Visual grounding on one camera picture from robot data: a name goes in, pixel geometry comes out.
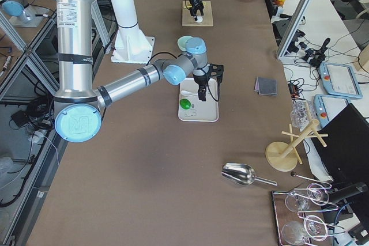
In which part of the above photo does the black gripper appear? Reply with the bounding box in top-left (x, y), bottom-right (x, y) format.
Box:
top-left (187, 0), bottom-right (204, 17)
top-left (193, 69), bottom-right (209, 101)

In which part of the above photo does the white ceramic spoon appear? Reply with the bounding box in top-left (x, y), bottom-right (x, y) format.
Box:
top-left (180, 90), bottom-right (198, 97)

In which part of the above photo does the light green bowl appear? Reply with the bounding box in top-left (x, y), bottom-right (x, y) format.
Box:
top-left (177, 36), bottom-right (193, 52)

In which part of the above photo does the wooden cutting board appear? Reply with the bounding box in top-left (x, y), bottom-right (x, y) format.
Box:
top-left (182, 1), bottom-right (214, 27)

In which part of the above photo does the cream rabbit tray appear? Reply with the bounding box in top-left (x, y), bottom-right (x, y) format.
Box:
top-left (178, 78), bottom-right (219, 122)

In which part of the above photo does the green lime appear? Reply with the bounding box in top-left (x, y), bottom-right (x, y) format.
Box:
top-left (179, 99), bottom-right (191, 110)

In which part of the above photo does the folded grey cloth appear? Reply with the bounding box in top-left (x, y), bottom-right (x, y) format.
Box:
top-left (254, 77), bottom-right (277, 96)

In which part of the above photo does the metal scoop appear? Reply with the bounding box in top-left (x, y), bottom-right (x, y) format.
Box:
top-left (222, 162), bottom-right (278, 186)

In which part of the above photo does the wooden cup tree stand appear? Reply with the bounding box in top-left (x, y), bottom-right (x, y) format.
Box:
top-left (265, 102), bottom-right (328, 172)

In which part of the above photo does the lower teach pendant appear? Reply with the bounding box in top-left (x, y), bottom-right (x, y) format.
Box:
top-left (314, 94), bottom-right (351, 128)

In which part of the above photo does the teach pendant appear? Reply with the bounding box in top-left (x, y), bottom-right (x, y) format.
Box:
top-left (319, 62), bottom-right (363, 99)
top-left (314, 94), bottom-right (351, 128)

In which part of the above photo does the upper teach pendant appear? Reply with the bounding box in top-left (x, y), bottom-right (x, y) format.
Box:
top-left (319, 62), bottom-right (363, 99)

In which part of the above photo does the black monitor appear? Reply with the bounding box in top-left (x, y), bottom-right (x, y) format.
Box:
top-left (312, 104), bottom-right (368, 184)

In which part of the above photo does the mirror tray with glass rack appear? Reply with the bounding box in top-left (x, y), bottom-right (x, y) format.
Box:
top-left (271, 183), bottom-right (345, 245)

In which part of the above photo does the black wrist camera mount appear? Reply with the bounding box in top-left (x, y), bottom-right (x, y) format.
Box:
top-left (207, 63), bottom-right (224, 84)

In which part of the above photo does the aluminium frame post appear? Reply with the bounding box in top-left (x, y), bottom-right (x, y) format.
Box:
top-left (276, 0), bottom-right (311, 59)

